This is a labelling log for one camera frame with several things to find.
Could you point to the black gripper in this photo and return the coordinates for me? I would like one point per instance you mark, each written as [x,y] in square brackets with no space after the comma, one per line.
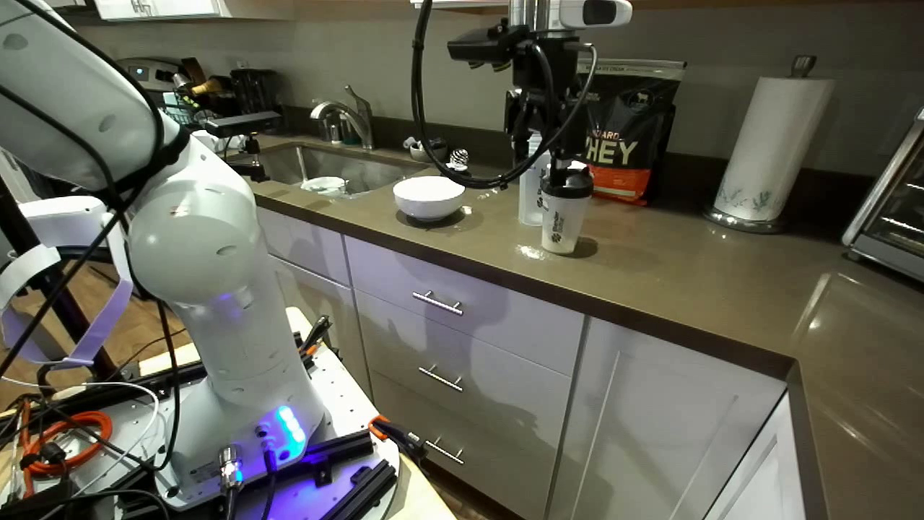
[543,92]

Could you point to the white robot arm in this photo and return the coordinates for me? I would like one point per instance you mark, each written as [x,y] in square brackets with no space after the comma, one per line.
[192,241]

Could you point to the open clear plastic cup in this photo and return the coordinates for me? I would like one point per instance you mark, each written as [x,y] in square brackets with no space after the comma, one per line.
[528,211]

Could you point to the white ceramic bowl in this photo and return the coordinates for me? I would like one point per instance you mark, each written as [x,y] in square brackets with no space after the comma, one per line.
[429,198]

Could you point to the black whey protein bag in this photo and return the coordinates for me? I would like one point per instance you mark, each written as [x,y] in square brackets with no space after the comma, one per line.
[629,114]

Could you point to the shaker bottle with black lid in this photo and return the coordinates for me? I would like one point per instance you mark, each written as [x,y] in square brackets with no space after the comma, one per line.
[563,205]

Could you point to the chrome kitchen faucet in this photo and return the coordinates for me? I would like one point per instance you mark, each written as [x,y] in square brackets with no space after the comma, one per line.
[345,121]

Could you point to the white paper towel roll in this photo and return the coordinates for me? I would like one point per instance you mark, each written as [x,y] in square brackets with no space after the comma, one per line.
[772,142]

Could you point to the stainless steel sink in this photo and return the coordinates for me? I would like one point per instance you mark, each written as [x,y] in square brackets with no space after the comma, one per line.
[330,172]

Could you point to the white cabinet drawers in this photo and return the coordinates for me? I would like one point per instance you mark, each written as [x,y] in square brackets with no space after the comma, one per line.
[473,368]

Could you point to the silver toaster oven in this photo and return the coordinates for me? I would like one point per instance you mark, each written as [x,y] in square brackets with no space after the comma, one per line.
[888,225]

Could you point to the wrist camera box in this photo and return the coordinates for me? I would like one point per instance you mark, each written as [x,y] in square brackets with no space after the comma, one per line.
[485,48]

